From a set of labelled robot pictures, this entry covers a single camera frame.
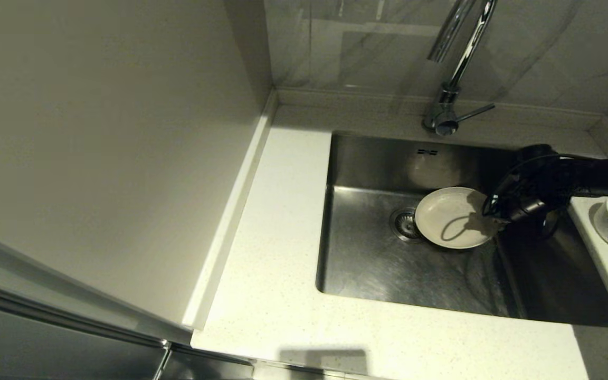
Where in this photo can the chrome kitchen faucet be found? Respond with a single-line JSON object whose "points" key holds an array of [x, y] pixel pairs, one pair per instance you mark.
{"points": [[444, 113]]}

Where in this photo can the grey under-counter cabinet front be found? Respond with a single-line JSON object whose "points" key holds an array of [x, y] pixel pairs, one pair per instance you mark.
{"points": [[203, 367]]}

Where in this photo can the grey tall cabinet door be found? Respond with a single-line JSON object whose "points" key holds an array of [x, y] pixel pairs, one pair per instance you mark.
{"points": [[45, 353]]}

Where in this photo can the beige round plate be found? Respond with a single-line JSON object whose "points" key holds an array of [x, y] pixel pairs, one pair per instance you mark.
{"points": [[441, 211]]}

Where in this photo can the stainless steel sink basin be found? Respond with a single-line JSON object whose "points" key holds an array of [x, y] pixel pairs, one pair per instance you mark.
{"points": [[367, 274]]}

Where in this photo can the beige tall cabinet side panel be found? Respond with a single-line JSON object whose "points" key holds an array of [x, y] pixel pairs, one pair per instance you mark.
{"points": [[98, 158]]}

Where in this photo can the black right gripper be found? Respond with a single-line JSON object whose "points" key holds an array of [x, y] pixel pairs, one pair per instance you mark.
{"points": [[536, 187]]}

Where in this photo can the round metal drain strainer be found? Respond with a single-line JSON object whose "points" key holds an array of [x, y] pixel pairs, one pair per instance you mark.
{"points": [[402, 224]]}

